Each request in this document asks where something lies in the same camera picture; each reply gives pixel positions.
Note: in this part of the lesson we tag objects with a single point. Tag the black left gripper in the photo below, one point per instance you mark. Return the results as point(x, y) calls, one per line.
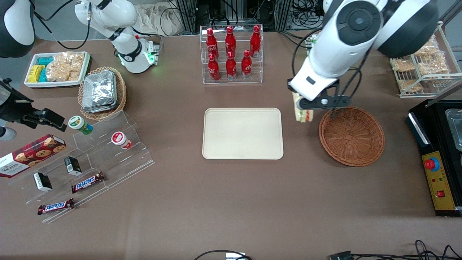
point(290, 87)

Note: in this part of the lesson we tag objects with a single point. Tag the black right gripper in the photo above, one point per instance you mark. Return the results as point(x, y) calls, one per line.
point(13, 108)

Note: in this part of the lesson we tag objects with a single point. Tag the triangle sandwich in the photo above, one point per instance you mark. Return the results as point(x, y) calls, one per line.
point(305, 115)

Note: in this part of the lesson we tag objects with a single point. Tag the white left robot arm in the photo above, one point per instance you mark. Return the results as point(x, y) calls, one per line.
point(335, 54)

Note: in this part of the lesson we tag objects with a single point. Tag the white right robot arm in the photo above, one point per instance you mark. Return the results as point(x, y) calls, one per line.
point(108, 14)

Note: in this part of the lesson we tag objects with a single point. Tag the white rectangular snack tray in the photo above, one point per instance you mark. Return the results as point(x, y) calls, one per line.
point(54, 83)

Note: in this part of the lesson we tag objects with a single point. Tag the beige plastic tray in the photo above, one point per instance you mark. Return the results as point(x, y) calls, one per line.
point(242, 133)

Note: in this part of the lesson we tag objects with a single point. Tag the oval brown wicker basket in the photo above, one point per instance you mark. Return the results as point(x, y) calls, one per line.
point(122, 92)

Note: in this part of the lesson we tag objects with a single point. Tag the round brown wicker basket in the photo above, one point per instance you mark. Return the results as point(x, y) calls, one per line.
point(353, 141)

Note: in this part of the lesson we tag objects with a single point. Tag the green lid snack cup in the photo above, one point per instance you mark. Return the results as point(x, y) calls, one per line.
point(79, 124)

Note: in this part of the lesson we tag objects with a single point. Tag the red tartan cookie box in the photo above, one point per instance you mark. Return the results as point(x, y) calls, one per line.
point(32, 155)

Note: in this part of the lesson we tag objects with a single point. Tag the silver foil packet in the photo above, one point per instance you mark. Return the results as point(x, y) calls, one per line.
point(99, 109)
point(99, 88)

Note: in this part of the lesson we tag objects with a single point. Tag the small black box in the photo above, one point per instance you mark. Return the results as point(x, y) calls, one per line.
point(73, 165)
point(42, 181)

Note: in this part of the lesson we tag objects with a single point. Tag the red cola bottle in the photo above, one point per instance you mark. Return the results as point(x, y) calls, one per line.
point(255, 40)
point(213, 68)
point(231, 66)
point(211, 43)
point(230, 41)
point(246, 65)

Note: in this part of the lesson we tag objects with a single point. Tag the teal snack packet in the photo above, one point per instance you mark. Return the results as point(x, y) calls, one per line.
point(45, 60)
point(43, 75)

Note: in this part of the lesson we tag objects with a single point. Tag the clear acrylic bottle rack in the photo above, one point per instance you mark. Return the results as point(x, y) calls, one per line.
point(238, 82)

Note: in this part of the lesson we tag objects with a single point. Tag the yellow snack packet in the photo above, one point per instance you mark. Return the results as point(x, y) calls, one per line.
point(35, 73)

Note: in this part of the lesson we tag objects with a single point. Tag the clear bag of crackers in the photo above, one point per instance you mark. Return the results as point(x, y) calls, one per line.
point(410, 85)
point(431, 45)
point(433, 65)
point(65, 66)
point(403, 65)

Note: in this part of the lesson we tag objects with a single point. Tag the red lid snack cup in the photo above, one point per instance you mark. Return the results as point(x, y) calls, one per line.
point(120, 139)

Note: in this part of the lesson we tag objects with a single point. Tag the snickers chocolate bar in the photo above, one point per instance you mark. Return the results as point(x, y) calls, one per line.
point(87, 182)
point(56, 206)

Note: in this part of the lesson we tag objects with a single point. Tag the clear acrylic stepped shelf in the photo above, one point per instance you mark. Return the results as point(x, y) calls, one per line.
point(119, 166)

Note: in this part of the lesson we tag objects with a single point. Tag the beige cloth bag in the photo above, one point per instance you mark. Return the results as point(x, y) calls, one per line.
point(155, 18)

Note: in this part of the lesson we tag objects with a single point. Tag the black machine housing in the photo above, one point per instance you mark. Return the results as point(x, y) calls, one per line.
point(433, 139)

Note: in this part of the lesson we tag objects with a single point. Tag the red emergency stop button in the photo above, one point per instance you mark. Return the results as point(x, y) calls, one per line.
point(430, 164)

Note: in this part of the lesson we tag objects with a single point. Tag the clear plastic container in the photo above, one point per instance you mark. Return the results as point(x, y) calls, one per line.
point(455, 133)

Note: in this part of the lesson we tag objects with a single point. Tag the yellow control panel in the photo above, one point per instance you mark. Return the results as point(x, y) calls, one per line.
point(438, 180)

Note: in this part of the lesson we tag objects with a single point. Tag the small white device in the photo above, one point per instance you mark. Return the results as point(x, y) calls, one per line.
point(235, 256)

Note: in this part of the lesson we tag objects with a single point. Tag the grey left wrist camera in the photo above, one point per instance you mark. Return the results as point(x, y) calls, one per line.
point(325, 102)

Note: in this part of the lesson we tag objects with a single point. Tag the aluminium frame post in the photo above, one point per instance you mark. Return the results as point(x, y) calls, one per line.
point(187, 14)
point(283, 14)

